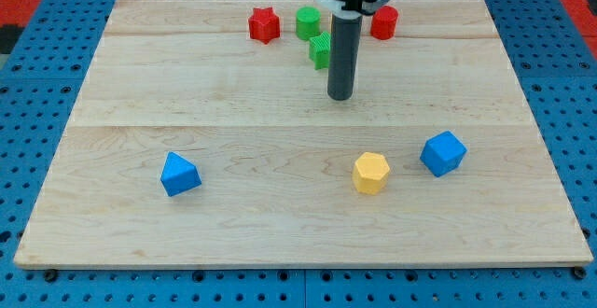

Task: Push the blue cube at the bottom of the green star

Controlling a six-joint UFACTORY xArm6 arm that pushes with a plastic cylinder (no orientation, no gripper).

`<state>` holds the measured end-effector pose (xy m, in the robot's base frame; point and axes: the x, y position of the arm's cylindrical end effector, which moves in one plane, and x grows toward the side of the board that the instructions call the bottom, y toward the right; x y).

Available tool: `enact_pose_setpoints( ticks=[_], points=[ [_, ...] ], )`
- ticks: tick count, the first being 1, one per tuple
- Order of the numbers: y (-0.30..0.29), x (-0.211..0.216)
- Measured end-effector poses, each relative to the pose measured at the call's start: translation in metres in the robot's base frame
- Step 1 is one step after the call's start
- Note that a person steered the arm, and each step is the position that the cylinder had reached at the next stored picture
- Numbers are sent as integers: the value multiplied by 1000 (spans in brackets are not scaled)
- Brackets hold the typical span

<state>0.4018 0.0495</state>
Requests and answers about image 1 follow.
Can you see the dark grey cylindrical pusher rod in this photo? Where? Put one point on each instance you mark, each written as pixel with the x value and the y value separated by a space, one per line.
pixel 344 45

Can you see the blue cube block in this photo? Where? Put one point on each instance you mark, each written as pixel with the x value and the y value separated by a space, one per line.
pixel 443 153

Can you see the green star block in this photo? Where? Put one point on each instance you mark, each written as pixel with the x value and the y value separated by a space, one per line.
pixel 319 50

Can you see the yellow hexagon block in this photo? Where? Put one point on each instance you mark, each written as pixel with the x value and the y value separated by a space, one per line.
pixel 370 173

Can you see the green cylinder block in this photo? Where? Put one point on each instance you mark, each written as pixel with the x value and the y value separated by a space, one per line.
pixel 307 22

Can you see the blue triangular prism block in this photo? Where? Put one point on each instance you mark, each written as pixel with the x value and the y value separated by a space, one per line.
pixel 179 175

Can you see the light wooden board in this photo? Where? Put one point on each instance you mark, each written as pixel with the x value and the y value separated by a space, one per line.
pixel 276 155

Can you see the red cylinder block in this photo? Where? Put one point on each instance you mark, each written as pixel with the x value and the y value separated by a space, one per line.
pixel 383 23

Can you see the red star block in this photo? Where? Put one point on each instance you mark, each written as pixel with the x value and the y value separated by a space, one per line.
pixel 264 25

